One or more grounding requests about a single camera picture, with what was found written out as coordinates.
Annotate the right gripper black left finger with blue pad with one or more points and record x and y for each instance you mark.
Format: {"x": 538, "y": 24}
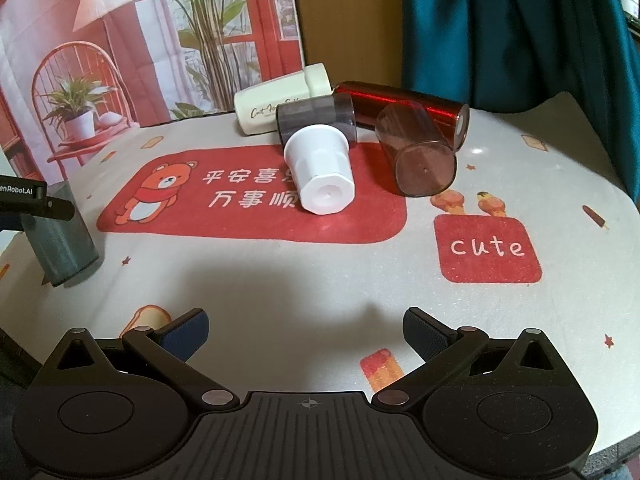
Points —
{"x": 162, "y": 355}

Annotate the white plastic cup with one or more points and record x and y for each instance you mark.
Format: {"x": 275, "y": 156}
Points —
{"x": 318, "y": 157}

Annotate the brown translucent plastic cup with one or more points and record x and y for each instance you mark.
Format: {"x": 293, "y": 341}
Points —
{"x": 422, "y": 161}

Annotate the cream lidded tumbler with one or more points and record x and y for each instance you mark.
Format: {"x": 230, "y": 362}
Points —
{"x": 255, "y": 107}

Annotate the red room scene backdrop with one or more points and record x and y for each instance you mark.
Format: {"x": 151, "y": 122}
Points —
{"x": 162, "y": 60}

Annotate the bear print tablecloth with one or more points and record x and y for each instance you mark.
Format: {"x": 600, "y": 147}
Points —
{"x": 536, "y": 231}

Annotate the teal curtain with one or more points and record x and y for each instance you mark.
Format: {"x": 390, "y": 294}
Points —
{"x": 507, "y": 56}

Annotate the dark grey translucent cup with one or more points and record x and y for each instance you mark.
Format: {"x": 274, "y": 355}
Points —
{"x": 335, "y": 110}

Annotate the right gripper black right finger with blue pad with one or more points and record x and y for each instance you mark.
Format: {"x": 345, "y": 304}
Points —
{"x": 446, "y": 353}

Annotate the grey translucent plastic cup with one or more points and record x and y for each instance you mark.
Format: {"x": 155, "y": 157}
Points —
{"x": 64, "y": 248}

